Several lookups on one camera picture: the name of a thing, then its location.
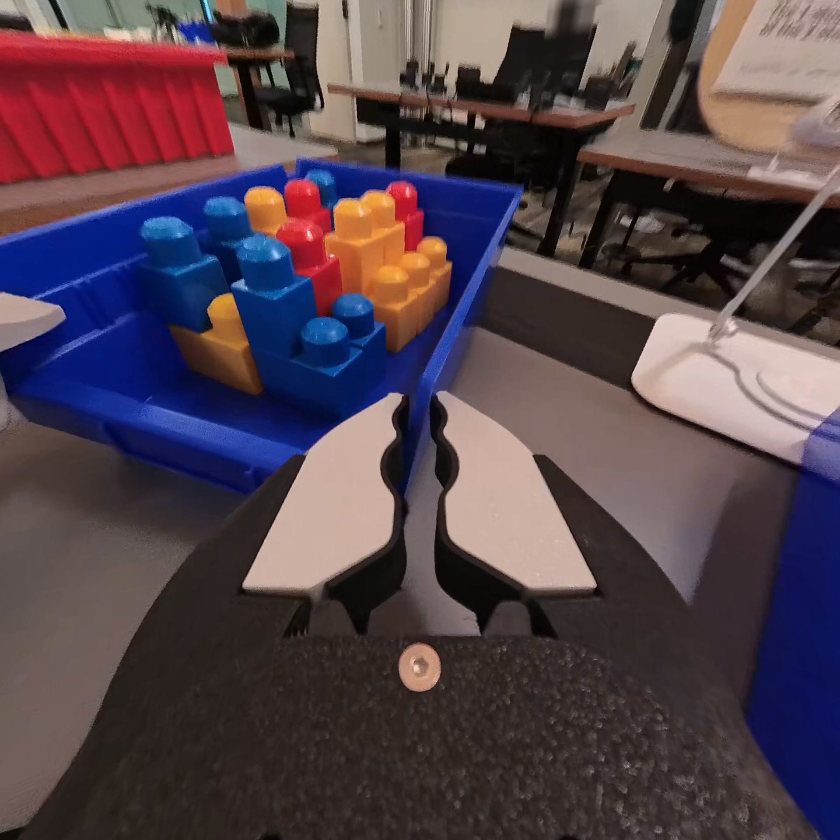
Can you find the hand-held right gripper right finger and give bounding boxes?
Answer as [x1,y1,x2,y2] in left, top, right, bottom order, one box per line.
[430,390,599,636]

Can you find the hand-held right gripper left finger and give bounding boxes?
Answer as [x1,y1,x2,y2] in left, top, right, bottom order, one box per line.
[241,392,409,634]

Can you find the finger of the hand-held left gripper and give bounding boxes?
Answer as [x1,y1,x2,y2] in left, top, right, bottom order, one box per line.
[0,292,67,353]

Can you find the blue plastic bin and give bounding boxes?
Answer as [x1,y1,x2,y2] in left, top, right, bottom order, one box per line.
[0,157,524,496]
[748,407,840,840]

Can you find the blue two-stud mega block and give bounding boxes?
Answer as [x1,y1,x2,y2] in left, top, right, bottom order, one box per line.
[252,316,389,422]
[330,293,389,368]

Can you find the red one-stud mega block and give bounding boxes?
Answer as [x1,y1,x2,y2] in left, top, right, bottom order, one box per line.
[385,180,425,253]
[276,218,344,317]
[283,178,333,234]

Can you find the red plastic bin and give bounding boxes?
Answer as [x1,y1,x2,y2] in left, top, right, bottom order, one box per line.
[0,29,236,185]

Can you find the white sign stand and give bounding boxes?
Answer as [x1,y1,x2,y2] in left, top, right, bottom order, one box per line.
[631,98,840,467]

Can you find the black office chair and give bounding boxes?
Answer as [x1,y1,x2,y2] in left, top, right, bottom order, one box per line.
[617,197,757,298]
[445,128,547,199]
[256,3,326,137]

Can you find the cluttered wooden desk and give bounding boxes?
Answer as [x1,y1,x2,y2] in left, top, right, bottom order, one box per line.
[222,46,296,130]

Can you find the black bag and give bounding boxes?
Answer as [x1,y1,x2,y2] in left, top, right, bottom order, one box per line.
[211,12,282,49]

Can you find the wooden desk with monitor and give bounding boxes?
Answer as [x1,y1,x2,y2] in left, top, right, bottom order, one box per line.
[328,82,636,258]

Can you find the black computer monitor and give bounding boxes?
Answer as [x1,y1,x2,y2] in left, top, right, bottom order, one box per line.
[494,23,599,101]

